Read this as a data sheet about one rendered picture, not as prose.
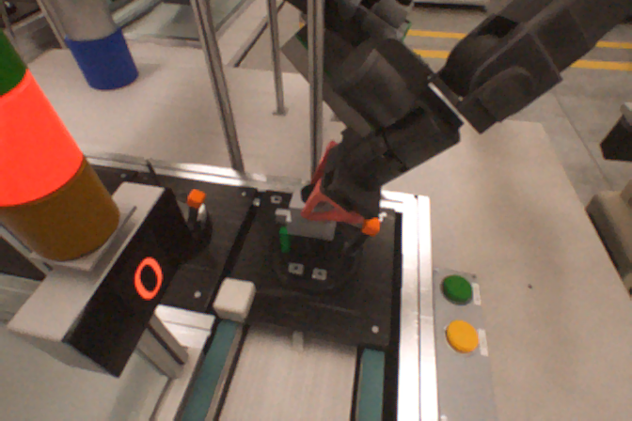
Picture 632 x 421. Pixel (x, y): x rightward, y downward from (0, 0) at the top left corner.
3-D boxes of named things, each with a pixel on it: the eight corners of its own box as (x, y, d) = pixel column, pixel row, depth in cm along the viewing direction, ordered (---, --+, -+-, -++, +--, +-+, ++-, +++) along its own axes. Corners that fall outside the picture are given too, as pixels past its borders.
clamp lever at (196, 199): (200, 220, 56) (206, 193, 50) (195, 229, 54) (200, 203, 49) (179, 211, 55) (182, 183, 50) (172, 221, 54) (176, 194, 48)
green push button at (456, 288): (466, 283, 53) (471, 276, 51) (469, 307, 50) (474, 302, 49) (440, 278, 53) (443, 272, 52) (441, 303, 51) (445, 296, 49)
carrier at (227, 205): (259, 194, 66) (250, 144, 57) (208, 317, 49) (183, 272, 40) (144, 178, 69) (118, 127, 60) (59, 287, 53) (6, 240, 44)
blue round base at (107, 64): (148, 69, 118) (131, 24, 107) (121, 93, 107) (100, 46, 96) (107, 65, 120) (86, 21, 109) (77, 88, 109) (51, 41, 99)
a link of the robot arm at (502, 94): (545, 90, 27) (497, 59, 34) (458, -24, 22) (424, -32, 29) (422, 184, 32) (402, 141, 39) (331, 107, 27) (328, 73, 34)
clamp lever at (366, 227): (356, 245, 52) (381, 219, 47) (355, 257, 51) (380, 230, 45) (335, 237, 52) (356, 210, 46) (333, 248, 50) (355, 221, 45)
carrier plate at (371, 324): (393, 214, 62) (396, 207, 61) (387, 352, 46) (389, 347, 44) (266, 195, 65) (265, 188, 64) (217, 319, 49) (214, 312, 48)
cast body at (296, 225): (337, 216, 49) (339, 182, 44) (332, 241, 46) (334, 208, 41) (281, 208, 51) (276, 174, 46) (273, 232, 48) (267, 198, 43)
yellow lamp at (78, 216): (135, 203, 23) (102, 148, 20) (87, 268, 20) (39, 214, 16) (70, 193, 24) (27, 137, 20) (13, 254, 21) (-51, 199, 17)
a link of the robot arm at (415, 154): (474, 148, 31) (466, 112, 35) (426, 100, 28) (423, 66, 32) (411, 182, 35) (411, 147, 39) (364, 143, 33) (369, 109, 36)
